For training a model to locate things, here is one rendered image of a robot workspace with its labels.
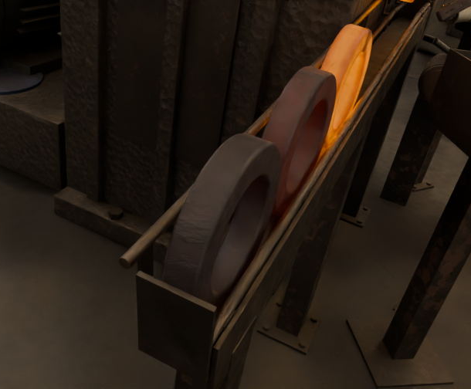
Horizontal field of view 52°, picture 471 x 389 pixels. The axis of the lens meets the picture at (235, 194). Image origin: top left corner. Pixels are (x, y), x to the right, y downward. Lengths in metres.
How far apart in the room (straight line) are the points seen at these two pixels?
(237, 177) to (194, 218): 0.05
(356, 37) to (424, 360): 0.87
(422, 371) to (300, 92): 0.92
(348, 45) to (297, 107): 0.19
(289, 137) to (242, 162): 0.13
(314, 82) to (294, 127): 0.06
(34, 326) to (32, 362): 0.10
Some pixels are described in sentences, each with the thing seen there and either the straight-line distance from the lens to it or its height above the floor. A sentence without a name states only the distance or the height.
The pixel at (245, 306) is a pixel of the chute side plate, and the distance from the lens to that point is 0.47.
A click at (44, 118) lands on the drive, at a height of 0.24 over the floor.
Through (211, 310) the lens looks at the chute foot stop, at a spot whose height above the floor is 0.63.
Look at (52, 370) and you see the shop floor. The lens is 1.15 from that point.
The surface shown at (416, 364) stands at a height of 0.01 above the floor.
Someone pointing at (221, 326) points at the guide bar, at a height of 0.59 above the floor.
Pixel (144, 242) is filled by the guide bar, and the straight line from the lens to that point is 0.43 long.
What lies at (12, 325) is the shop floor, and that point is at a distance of 1.25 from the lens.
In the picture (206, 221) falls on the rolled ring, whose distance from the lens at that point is 0.38.
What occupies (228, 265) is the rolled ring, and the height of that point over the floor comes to 0.58.
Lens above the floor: 0.92
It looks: 32 degrees down
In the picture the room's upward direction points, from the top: 10 degrees clockwise
